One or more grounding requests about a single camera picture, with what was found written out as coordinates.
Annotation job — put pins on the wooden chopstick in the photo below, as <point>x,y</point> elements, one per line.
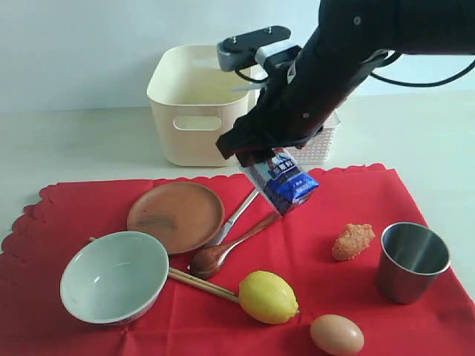
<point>203,287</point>
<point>200,280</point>

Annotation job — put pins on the white perforated plastic basket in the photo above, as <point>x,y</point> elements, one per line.
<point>317,150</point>

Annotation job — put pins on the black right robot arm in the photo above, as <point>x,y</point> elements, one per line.
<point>402,27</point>

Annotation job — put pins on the cream plastic bin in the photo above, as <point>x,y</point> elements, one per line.
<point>193,102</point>

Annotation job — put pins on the yellow lemon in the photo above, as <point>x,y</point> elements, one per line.
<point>267,298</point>

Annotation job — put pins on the blue white milk carton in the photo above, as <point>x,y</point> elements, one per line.
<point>282,181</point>

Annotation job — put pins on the dark wooden spoon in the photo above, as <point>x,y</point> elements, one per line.
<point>208,261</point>

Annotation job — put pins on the steel table knife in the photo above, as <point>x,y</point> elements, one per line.
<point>227,226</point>

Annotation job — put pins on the brown round plate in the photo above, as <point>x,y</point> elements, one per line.
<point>183,216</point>

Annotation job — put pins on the lower wooden chopstick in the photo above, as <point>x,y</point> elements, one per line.
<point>203,287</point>

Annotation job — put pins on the white ceramic bowl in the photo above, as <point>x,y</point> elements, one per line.
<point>85,294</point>

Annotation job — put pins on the stainless steel cup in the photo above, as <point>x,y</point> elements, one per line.
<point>412,257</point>

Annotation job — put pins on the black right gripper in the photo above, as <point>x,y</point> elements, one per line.
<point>327,70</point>

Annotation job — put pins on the red scalloped table cloth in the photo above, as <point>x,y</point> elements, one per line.
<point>187,321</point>

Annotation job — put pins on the fried chicken nugget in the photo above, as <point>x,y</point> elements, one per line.
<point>353,240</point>

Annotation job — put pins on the brown egg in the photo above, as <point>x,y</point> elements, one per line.
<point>336,335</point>

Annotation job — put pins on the upper wooden chopstick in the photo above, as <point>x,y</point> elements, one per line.
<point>200,280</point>

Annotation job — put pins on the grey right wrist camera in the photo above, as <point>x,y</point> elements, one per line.
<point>254,48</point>

